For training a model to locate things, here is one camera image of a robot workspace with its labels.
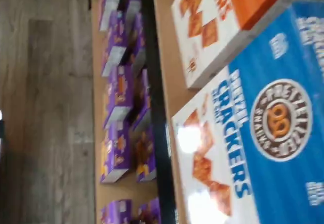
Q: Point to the black metal shelf rack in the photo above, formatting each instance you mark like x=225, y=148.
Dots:
x=152, y=57

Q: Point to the orange white pretzel crackers box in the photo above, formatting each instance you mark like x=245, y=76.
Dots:
x=210, y=32

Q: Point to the blue white pretzel crackers box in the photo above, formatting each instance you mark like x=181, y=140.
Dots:
x=265, y=158

